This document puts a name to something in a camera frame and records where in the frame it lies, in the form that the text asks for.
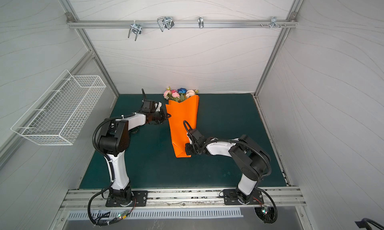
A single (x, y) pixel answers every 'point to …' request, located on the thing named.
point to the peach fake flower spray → (190, 93)
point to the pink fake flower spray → (168, 94)
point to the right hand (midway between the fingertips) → (187, 146)
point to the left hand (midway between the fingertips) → (173, 112)
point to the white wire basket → (59, 115)
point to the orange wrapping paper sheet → (183, 117)
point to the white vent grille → (201, 213)
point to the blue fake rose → (182, 90)
